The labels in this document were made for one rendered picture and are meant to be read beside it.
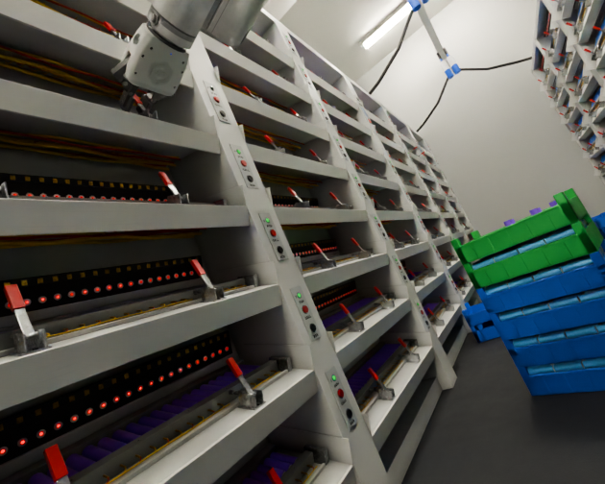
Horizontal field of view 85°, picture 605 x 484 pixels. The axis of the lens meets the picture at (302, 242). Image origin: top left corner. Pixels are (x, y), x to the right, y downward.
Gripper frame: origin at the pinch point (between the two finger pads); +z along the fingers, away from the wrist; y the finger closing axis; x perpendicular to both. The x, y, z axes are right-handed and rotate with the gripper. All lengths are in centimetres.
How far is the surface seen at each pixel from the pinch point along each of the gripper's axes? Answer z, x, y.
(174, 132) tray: -1.7, -9.4, 3.6
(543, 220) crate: -38, -67, 64
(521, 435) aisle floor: -3, -103, 50
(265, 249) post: 4.5, -36.9, 16.0
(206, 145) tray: -1.0, -10.6, 11.9
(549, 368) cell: -14, -99, 68
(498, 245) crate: -26, -66, 66
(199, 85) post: -6.0, 6.4, 16.4
